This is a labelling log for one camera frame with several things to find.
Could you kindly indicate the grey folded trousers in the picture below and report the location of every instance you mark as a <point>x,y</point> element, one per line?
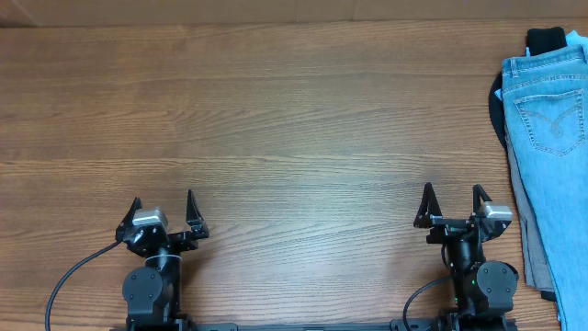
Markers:
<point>537,272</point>

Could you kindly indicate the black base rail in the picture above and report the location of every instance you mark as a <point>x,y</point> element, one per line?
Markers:
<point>317,327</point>

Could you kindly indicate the black garment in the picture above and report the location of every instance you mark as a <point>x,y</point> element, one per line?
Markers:
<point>538,41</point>

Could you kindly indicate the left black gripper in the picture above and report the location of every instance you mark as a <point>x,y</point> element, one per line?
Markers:
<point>193,218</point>

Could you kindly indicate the light blue garment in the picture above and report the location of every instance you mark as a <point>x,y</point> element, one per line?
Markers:
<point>572,38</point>

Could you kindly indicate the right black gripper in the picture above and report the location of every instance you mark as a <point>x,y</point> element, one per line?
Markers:
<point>446,227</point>

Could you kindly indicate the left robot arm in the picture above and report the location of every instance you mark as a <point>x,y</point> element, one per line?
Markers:
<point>153,292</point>

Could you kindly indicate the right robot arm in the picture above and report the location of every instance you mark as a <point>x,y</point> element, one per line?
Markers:
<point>483,289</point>

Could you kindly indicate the light blue denim jeans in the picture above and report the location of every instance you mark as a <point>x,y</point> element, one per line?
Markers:
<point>545,108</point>

